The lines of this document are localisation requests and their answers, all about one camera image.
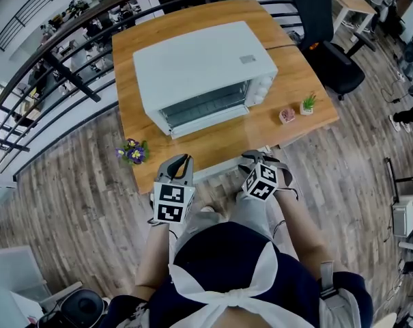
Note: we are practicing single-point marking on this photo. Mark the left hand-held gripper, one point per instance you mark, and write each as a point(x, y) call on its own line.
point(168, 203)

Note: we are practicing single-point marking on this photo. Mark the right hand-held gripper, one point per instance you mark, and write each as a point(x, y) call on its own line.
point(260, 183)

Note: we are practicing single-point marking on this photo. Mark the glass toaster oven door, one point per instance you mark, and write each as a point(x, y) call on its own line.
point(206, 106)

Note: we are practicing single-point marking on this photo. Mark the white toaster oven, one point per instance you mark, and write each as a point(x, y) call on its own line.
point(199, 56)

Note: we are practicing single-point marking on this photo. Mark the person's left forearm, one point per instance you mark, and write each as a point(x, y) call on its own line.
point(155, 261)

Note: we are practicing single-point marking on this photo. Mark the person's right forearm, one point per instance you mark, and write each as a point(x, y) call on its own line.
point(305, 238)

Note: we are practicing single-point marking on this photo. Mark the white oven knob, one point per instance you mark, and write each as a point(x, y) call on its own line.
point(261, 89)
point(266, 80)
point(258, 97)

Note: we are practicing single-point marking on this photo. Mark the pink succulent in pot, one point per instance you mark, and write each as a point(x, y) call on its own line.
point(287, 115)

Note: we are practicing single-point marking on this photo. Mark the person's white shoe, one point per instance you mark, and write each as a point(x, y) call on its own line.
point(207, 209)

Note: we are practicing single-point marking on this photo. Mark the purple flower plant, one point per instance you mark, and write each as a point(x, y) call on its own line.
point(134, 152)

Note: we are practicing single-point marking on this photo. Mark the person's grey trousers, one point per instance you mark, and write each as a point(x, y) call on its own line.
point(250, 214)

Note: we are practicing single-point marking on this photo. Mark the green plant in white pot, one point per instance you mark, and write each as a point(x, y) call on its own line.
point(308, 106)

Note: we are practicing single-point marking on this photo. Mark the black office chair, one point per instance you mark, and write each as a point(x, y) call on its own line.
point(329, 63)

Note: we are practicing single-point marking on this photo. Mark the person's navy and white top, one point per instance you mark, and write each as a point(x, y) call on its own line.
point(233, 285)

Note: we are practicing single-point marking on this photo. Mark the black metal stand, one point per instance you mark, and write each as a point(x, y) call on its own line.
point(394, 179)

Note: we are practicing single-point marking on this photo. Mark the small white appliance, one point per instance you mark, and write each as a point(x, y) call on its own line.
point(403, 217)

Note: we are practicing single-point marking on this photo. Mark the white power strip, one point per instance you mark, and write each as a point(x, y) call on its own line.
point(401, 76)

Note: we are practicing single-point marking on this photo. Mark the black metal railing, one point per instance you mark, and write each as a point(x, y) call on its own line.
point(56, 63)

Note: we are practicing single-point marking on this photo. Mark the black round fan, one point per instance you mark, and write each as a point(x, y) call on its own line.
point(81, 307)

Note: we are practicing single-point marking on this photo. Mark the wooden desk with white legs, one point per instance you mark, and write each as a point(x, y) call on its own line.
point(353, 2)

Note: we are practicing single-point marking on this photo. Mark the white cabinet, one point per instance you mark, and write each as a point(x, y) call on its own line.
point(11, 285)

